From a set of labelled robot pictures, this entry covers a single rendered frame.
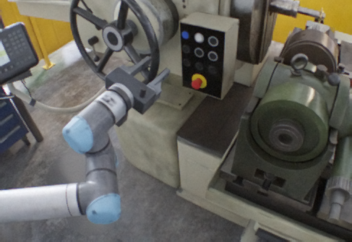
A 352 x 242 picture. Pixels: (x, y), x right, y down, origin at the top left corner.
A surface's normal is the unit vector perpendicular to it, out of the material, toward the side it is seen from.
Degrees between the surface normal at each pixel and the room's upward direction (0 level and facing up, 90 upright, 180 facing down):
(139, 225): 0
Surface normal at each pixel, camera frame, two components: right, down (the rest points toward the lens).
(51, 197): 0.10, -0.56
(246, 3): -0.53, 0.41
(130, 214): -0.06, -0.73
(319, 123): -0.53, 0.59
